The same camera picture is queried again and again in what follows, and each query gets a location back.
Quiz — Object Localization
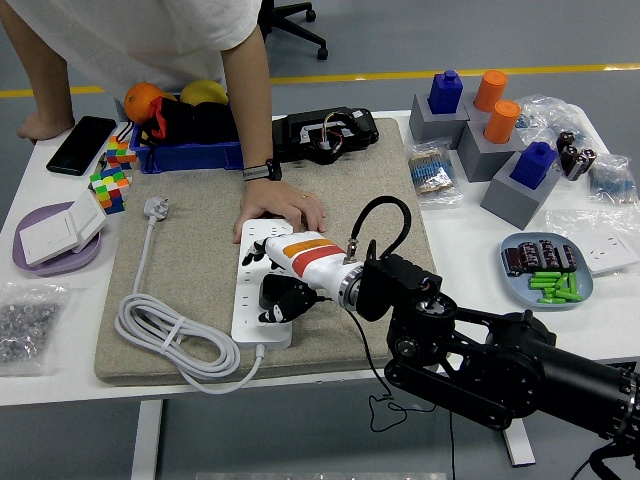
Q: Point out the white wall switch panel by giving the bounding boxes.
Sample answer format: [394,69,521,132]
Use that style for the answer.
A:
[67,189,109,254]
[18,210,81,267]

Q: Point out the grey-brown mat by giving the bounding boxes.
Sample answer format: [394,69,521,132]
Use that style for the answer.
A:
[93,117,454,387]

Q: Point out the white power cord with plug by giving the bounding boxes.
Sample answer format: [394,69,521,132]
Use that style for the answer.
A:
[114,195,266,396]

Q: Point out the thin black plug cord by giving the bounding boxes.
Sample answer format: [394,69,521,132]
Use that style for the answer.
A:
[314,295,457,480]

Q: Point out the black smartphone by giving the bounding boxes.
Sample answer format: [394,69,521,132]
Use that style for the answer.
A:
[45,115,117,177]

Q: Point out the grey block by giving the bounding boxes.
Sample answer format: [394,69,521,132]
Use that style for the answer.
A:
[457,119,527,184]
[460,91,521,126]
[408,92,471,150]
[480,151,562,231]

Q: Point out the black office chair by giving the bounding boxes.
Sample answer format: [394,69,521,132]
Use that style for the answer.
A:
[259,0,330,61]

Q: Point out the clear bag of metal nuts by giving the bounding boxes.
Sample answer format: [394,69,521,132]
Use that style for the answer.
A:
[0,282,71,377]

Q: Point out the blue square peg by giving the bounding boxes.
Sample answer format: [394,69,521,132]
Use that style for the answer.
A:
[427,69,465,115]
[509,141,558,190]

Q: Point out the black plug adapter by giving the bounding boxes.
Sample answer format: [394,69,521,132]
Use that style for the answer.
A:
[259,273,321,311]

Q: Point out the clear plastic bag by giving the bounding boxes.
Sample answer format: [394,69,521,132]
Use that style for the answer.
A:
[544,207,640,279]

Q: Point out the dark brown capacitor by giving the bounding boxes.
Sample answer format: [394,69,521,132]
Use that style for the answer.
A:
[537,239,561,270]
[502,248,525,277]
[557,244,580,272]
[519,242,541,271]

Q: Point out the person's left hand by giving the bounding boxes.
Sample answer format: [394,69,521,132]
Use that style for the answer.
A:
[233,178,327,245]

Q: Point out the black electronic device with wires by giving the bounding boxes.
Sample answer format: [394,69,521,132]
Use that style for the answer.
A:
[272,106,380,165]

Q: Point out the yellow lemon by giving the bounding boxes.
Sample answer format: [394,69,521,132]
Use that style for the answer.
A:
[179,79,230,107]

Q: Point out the black wristwatch grey band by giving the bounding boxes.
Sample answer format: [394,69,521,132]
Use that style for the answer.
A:
[243,158,283,182]

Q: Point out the colourful puzzle cube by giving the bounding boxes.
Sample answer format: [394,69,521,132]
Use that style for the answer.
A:
[105,135,139,171]
[89,166,132,216]

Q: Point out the black pouch red trim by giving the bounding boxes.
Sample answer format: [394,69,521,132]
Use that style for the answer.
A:
[117,97,240,171]

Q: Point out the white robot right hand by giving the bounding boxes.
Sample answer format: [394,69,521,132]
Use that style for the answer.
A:
[242,231,361,324]

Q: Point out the crumpled clear plastic bags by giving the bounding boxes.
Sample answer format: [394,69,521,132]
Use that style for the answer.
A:
[514,93,601,151]

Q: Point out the white table leg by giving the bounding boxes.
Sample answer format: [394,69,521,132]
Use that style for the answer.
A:
[502,432,537,467]
[130,399,164,480]

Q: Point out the white power strip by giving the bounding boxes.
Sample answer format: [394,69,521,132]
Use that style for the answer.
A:
[230,219,296,350]

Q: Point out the purple plate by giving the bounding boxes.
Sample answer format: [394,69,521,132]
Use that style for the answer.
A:
[12,201,104,278]

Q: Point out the white wall socket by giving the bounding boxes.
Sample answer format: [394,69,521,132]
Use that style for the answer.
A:
[569,233,640,276]

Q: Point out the person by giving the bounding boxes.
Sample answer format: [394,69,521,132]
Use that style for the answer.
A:
[0,0,327,245]

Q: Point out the orange fruit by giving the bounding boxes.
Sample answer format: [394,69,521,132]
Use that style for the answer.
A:
[123,82,166,125]

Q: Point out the person's right hand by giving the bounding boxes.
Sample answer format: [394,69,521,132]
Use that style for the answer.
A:
[16,113,76,146]

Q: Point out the orange cylinder peg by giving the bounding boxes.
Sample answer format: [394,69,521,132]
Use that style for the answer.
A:
[473,69,510,114]
[483,99,522,145]

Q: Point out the clear bag of blue resistors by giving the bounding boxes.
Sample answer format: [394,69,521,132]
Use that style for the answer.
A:
[587,153,639,206]

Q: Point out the blue plastic bin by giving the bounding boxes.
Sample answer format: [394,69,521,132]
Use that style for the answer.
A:
[130,91,246,175]

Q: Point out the blue-grey plate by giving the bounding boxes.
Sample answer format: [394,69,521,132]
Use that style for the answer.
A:
[500,232,595,312]

